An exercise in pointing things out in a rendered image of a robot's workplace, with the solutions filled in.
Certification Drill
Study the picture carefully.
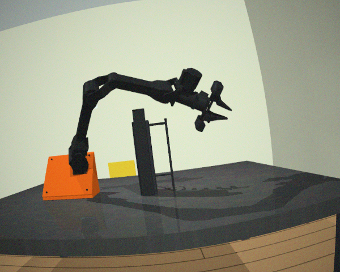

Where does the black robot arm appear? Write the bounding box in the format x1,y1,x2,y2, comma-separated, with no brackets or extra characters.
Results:
69,68,202,175

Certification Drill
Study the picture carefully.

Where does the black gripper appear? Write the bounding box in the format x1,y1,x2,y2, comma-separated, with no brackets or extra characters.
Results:
189,80,232,132

